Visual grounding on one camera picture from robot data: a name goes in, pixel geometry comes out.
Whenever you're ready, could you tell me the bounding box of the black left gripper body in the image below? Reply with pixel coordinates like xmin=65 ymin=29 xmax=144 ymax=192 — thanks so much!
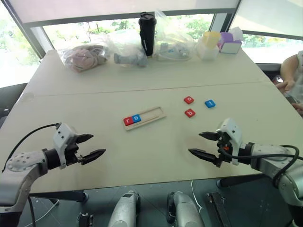
xmin=63 ymin=138 xmax=84 ymax=166

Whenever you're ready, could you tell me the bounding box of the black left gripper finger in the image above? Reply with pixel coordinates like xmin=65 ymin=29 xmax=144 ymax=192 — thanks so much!
xmin=75 ymin=133 xmax=94 ymax=144
xmin=80 ymin=148 xmax=107 ymax=165

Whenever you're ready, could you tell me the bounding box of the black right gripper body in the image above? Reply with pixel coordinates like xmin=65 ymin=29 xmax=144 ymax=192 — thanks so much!
xmin=213 ymin=132 xmax=233 ymax=168

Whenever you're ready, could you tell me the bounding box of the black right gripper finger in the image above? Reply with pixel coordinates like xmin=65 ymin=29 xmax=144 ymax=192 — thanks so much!
xmin=188 ymin=148 xmax=218 ymax=166
xmin=198 ymin=131 xmax=221 ymax=142

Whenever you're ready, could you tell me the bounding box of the silver right robot leg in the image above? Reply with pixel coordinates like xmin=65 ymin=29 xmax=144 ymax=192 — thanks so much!
xmin=166 ymin=191 xmax=205 ymax=227

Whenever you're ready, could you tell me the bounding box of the silver robot leg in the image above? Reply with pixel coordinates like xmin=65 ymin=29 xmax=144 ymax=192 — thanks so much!
xmin=166 ymin=191 xmax=205 ymax=227
xmin=107 ymin=190 xmax=141 ymax=227

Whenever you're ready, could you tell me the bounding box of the silver left robot leg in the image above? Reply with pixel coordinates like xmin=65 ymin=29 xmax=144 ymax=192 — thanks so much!
xmin=107 ymin=190 xmax=141 ymax=227

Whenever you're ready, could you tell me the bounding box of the wooden letter tray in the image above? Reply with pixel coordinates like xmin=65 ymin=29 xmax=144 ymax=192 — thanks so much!
xmin=122 ymin=106 xmax=167 ymax=132

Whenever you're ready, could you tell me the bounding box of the small black floor box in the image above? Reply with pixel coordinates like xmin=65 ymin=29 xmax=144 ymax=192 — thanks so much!
xmin=77 ymin=212 xmax=93 ymax=227

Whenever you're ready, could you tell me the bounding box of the plastic bag with pink plush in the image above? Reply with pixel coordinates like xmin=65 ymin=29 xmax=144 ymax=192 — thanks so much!
xmin=60 ymin=42 xmax=112 ymax=73

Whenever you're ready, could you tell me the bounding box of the yellow and white box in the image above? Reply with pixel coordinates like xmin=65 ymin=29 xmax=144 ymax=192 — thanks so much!
xmin=196 ymin=31 xmax=221 ymax=61

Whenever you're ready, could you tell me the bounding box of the plastic bag with grey tool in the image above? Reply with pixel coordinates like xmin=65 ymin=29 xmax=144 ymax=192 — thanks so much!
xmin=106 ymin=29 xmax=149 ymax=69

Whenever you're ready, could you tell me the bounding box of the purple tissue box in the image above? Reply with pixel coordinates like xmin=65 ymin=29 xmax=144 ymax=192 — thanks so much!
xmin=217 ymin=26 xmax=243 ymax=54

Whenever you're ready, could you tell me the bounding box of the clear plastic bag with parts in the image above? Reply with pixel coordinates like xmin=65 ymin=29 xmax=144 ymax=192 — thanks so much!
xmin=153 ymin=9 xmax=198 ymax=62

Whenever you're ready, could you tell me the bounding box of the seated person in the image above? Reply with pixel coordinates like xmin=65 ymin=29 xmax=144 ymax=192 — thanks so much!
xmin=276 ymin=50 xmax=303 ymax=114

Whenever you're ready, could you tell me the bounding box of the black travel tumbler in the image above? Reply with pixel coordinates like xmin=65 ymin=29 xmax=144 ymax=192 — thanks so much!
xmin=138 ymin=11 xmax=157 ymax=57

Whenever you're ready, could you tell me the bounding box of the white roller blind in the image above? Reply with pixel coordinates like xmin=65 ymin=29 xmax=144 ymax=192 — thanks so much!
xmin=229 ymin=0 xmax=303 ymax=37
xmin=7 ymin=0 xmax=240 ymax=24

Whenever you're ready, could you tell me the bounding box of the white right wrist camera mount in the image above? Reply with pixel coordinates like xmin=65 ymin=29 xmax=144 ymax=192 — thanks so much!
xmin=216 ymin=118 xmax=244 ymax=166

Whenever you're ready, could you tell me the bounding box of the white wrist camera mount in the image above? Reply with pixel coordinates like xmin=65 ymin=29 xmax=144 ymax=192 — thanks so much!
xmin=52 ymin=122 xmax=80 ymax=170
xmin=216 ymin=118 xmax=244 ymax=166

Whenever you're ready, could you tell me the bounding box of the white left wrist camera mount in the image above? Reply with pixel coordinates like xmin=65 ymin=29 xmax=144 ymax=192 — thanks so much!
xmin=52 ymin=122 xmax=80 ymax=170

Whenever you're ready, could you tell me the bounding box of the black table leg frame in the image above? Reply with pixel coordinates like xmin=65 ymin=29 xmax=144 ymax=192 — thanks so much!
xmin=28 ymin=190 xmax=89 ymax=203
xmin=216 ymin=173 xmax=267 ymax=189

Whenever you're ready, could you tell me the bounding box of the white floor cable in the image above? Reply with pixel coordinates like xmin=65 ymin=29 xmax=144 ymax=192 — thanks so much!
xmin=190 ymin=180 xmax=204 ymax=215

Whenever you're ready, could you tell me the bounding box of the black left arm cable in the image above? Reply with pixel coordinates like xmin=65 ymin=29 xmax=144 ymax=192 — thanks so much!
xmin=1 ymin=122 xmax=60 ymax=173

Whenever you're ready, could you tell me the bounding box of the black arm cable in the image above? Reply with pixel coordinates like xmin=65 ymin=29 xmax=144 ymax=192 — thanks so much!
xmin=219 ymin=144 xmax=300 ymax=189
xmin=1 ymin=122 xmax=60 ymax=173

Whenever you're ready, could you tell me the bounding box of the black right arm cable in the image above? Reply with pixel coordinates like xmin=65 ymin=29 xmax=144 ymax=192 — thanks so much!
xmin=219 ymin=144 xmax=300 ymax=189

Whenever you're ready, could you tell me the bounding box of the black metal floor bracket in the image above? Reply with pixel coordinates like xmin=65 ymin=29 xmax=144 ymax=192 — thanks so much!
xmin=206 ymin=191 xmax=232 ymax=227

